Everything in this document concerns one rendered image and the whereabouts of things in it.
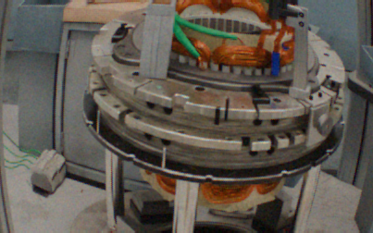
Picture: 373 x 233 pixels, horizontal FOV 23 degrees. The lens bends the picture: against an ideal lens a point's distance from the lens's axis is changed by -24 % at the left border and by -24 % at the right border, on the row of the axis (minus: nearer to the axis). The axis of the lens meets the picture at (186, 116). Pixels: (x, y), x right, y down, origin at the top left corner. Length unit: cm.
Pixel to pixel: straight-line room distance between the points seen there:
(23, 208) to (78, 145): 18
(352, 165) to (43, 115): 55
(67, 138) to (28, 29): 20
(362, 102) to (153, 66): 61
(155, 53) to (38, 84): 46
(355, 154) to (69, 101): 51
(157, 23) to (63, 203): 46
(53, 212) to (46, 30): 28
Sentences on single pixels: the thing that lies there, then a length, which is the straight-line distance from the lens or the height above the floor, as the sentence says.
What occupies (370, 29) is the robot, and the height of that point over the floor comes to 104.
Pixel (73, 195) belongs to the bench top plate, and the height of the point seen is 78.
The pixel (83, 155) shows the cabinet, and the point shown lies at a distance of 160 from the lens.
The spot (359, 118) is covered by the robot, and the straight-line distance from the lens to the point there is 174.
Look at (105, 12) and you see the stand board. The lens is 149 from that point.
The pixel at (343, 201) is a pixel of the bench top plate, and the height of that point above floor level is 78.
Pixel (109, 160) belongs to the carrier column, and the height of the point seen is 92.
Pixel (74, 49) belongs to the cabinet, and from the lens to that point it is 154.
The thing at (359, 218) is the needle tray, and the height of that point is 80.
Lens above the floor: 160
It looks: 27 degrees down
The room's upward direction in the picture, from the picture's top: 5 degrees clockwise
